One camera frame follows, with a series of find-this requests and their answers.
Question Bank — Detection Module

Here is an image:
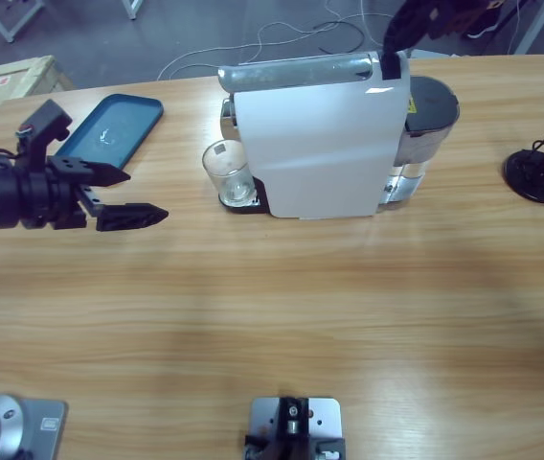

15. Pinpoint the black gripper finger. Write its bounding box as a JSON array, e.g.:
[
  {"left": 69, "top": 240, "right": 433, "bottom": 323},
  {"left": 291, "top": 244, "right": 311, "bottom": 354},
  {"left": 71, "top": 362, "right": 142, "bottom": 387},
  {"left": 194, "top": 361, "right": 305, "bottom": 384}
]
[
  {"left": 427, "top": 0, "right": 493, "bottom": 39},
  {"left": 380, "top": 0, "right": 429, "bottom": 81},
  {"left": 94, "top": 202, "right": 170, "bottom": 235},
  {"left": 46, "top": 156, "right": 132, "bottom": 189}
]

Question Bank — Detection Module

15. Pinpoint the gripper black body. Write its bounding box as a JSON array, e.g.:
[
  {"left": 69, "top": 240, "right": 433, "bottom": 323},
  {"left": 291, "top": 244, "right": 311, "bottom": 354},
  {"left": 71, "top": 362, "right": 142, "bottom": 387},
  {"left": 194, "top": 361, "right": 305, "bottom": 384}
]
[{"left": 0, "top": 152, "right": 105, "bottom": 231}]

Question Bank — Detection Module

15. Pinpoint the clear drinking glass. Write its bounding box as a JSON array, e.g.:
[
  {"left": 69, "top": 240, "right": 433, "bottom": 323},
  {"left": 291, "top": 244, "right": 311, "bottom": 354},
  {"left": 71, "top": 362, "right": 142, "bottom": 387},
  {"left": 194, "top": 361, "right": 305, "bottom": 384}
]
[{"left": 201, "top": 139, "right": 254, "bottom": 206}]

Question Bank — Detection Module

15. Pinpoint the grey coffee machine lever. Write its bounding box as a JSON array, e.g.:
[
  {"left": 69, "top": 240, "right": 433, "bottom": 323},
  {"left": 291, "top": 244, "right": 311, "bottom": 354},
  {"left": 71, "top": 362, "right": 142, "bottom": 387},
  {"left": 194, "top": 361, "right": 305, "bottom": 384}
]
[{"left": 217, "top": 51, "right": 381, "bottom": 93}]

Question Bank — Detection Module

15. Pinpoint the white capsule coffee machine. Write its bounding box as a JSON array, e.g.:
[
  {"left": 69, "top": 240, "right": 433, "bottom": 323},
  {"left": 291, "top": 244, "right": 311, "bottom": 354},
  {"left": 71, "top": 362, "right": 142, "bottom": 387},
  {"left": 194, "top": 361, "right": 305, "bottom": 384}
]
[{"left": 217, "top": 49, "right": 412, "bottom": 222}]

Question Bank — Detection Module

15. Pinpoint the black sneaker white sole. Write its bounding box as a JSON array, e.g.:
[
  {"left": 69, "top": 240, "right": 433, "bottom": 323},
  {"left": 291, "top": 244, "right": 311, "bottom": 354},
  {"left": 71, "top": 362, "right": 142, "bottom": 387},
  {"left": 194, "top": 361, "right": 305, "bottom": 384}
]
[{"left": 465, "top": 18, "right": 499, "bottom": 40}]

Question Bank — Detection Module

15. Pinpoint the blue rectangular plastic tray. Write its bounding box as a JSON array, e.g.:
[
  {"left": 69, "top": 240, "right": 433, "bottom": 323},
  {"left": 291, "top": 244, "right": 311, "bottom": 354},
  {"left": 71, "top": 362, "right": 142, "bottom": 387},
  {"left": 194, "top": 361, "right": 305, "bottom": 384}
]
[{"left": 54, "top": 93, "right": 166, "bottom": 178}]

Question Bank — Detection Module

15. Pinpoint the wooden crate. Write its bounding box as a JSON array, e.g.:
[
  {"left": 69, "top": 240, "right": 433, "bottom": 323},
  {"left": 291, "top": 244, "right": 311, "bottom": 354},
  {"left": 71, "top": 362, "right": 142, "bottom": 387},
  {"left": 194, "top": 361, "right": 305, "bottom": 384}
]
[{"left": 0, "top": 55, "right": 75, "bottom": 159}]

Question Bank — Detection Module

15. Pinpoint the black drip tray with grate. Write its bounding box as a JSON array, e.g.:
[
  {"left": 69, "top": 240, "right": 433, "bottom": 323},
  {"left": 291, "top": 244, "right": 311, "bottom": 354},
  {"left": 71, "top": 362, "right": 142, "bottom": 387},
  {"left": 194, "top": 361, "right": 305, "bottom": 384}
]
[{"left": 217, "top": 177, "right": 268, "bottom": 214}]

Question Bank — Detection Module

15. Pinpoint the white metal table leg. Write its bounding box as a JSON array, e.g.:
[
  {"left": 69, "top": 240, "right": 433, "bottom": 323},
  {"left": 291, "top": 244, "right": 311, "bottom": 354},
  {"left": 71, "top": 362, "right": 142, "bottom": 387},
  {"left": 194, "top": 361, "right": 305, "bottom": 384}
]
[{"left": 121, "top": 0, "right": 147, "bottom": 21}]

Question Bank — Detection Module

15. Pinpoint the black capsule holder with rods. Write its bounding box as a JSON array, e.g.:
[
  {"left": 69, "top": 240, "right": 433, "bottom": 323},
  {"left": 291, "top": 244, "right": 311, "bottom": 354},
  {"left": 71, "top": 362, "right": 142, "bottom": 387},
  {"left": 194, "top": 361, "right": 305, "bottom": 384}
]
[{"left": 502, "top": 98, "right": 544, "bottom": 205}]

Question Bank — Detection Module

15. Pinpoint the white metal post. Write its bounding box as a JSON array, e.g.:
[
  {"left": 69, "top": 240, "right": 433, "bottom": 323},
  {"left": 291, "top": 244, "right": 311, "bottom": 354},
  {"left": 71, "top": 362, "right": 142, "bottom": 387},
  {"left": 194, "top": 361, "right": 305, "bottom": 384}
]
[
  {"left": 398, "top": 18, "right": 424, "bottom": 52},
  {"left": 513, "top": 0, "right": 544, "bottom": 57}
]

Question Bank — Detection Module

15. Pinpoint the black floor cable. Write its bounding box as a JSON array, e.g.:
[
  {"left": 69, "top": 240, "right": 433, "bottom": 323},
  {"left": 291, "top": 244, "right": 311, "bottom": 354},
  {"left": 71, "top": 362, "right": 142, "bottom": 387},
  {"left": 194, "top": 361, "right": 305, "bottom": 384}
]
[{"left": 312, "top": 19, "right": 367, "bottom": 57}]

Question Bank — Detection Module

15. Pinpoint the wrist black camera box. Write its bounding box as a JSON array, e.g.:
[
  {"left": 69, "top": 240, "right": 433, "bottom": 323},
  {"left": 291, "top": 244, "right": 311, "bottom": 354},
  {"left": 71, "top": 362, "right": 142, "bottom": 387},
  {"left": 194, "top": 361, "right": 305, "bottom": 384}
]
[{"left": 15, "top": 99, "right": 73, "bottom": 159}]

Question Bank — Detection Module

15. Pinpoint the white floor cable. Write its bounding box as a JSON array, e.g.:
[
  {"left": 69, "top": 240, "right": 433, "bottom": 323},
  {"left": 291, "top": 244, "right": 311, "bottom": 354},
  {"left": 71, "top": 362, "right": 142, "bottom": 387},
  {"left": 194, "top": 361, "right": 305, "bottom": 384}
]
[{"left": 156, "top": 0, "right": 397, "bottom": 82}]

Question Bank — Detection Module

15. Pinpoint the white metal table frame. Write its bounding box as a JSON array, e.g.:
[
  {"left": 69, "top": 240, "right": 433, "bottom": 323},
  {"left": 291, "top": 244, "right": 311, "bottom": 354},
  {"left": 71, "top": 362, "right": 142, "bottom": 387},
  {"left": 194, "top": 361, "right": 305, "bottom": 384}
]
[{"left": 0, "top": 0, "right": 46, "bottom": 44}]

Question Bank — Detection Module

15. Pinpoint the grey base plate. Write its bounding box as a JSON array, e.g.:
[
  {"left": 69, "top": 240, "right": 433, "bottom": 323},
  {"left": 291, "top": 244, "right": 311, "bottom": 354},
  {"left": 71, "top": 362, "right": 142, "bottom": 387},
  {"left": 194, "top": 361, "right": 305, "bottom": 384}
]
[{"left": 15, "top": 398, "right": 70, "bottom": 460}]

